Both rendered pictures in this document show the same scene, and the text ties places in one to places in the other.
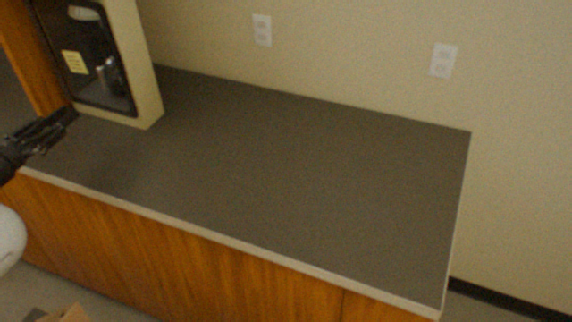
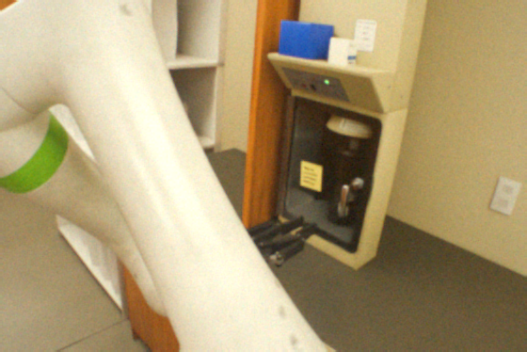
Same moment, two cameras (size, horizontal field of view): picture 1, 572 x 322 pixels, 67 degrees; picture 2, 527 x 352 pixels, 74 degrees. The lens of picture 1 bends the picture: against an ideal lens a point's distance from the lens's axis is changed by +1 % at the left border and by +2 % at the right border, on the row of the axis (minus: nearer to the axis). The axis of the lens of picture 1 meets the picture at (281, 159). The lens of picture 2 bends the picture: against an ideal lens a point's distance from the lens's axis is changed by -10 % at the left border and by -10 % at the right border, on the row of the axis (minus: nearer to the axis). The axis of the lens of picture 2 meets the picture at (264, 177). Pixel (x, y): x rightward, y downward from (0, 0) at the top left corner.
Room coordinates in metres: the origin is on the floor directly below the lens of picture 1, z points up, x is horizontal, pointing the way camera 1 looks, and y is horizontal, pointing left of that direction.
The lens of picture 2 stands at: (0.22, 0.45, 1.61)
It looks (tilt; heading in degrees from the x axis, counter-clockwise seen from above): 23 degrees down; 19
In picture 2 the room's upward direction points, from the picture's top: 5 degrees clockwise
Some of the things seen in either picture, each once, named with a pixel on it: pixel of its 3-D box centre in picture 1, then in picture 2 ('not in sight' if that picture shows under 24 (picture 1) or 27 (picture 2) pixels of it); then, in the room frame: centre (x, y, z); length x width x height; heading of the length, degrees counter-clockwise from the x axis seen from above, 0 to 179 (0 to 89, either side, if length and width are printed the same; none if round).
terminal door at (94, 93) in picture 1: (84, 58); (324, 174); (1.25, 0.62, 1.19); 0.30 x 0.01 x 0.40; 65
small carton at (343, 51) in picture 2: not in sight; (343, 51); (1.18, 0.60, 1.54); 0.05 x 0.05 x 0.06; 73
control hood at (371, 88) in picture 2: not in sight; (326, 81); (1.20, 0.64, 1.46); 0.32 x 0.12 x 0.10; 65
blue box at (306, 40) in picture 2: not in sight; (306, 40); (1.23, 0.71, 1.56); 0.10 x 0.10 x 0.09; 65
